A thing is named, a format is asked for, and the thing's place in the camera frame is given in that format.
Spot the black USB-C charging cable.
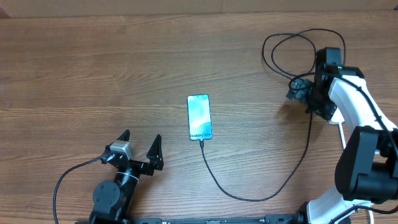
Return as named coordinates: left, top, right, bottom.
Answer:
left=199, top=28, right=347, bottom=203

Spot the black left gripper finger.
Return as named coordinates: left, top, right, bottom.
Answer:
left=117, top=129, right=130, bottom=142
left=146, top=134, right=164, bottom=170

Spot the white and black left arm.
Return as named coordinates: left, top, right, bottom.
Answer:
left=52, top=129, right=164, bottom=224

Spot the white power strip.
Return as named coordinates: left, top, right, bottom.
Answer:
left=328, top=108, right=345, bottom=125

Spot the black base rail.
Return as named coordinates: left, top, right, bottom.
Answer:
left=74, top=214, right=299, bottom=224

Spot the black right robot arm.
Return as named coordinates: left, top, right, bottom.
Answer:
left=287, top=47, right=397, bottom=223

